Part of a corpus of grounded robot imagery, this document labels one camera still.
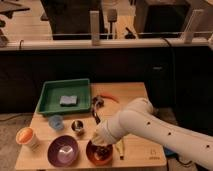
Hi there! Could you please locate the dark grape bunch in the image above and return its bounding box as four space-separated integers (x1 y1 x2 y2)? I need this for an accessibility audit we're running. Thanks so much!
94 146 111 160

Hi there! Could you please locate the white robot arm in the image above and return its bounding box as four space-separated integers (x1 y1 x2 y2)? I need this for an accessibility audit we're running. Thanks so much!
91 98 213 171

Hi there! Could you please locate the orange and white cup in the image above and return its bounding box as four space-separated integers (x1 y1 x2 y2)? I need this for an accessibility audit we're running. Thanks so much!
16 127 39 150

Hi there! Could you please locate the white guard rail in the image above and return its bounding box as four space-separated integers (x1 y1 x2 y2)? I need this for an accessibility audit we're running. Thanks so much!
0 9 213 52

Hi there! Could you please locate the red bowl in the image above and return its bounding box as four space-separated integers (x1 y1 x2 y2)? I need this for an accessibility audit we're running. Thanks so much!
86 141 113 166

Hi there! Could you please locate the black handled metal utensil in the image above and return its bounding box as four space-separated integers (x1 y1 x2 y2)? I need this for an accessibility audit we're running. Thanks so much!
92 95 104 124

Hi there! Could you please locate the green plastic tray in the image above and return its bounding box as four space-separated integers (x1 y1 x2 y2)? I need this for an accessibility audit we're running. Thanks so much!
36 78 91 116

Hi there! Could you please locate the grey sponge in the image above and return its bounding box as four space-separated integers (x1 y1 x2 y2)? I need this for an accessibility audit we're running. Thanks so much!
60 96 78 106

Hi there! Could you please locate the small metal cup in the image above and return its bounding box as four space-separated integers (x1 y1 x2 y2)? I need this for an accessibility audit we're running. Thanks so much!
71 120 84 135

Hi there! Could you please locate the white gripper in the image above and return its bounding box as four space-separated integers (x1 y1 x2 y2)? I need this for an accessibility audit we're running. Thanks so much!
91 125 113 146

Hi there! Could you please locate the yellow banana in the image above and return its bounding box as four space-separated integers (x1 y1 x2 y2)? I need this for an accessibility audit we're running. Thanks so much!
115 140 125 160

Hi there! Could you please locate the purple bowl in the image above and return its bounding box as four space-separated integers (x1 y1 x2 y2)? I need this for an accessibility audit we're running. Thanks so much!
47 135 79 167

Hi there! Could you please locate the blue plastic cup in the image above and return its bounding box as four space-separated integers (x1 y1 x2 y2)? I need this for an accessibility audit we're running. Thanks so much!
48 115 64 131

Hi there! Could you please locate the orange carrot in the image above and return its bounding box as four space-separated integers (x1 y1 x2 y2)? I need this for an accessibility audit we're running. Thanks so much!
100 94 119 103

